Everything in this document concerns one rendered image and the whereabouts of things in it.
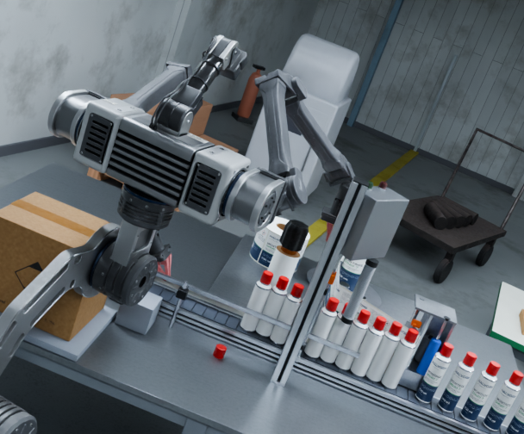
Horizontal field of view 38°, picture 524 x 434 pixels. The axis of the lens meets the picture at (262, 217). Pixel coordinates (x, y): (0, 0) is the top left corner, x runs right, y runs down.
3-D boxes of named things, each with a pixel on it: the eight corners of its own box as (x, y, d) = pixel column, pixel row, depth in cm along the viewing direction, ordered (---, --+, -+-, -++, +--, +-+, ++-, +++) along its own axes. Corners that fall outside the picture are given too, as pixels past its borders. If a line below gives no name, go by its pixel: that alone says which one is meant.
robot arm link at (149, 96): (170, 53, 239) (199, 58, 236) (171, 93, 246) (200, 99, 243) (91, 109, 204) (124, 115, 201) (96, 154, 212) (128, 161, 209)
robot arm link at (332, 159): (262, 98, 218) (296, 84, 213) (263, 85, 221) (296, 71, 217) (327, 188, 246) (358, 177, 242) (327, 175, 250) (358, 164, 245)
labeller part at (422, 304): (453, 311, 246) (455, 308, 245) (456, 325, 235) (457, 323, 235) (414, 295, 247) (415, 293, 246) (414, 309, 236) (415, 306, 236)
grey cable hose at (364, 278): (352, 320, 228) (378, 260, 221) (351, 325, 224) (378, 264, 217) (340, 316, 228) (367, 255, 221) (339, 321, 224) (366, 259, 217)
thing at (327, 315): (319, 353, 244) (343, 299, 237) (317, 361, 239) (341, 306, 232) (304, 347, 244) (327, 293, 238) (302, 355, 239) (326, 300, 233)
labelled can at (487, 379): (474, 416, 241) (502, 362, 234) (476, 424, 236) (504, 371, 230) (458, 410, 242) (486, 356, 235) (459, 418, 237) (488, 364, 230)
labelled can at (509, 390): (496, 425, 241) (526, 372, 234) (498, 434, 236) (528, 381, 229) (481, 418, 241) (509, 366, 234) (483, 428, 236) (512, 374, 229)
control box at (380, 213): (384, 257, 224) (410, 200, 218) (351, 261, 212) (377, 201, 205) (359, 241, 230) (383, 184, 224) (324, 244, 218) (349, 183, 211)
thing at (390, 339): (380, 377, 244) (405, 323, 237) (380, 385, 239) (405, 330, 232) (365, 370, 244) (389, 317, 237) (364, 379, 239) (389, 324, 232)
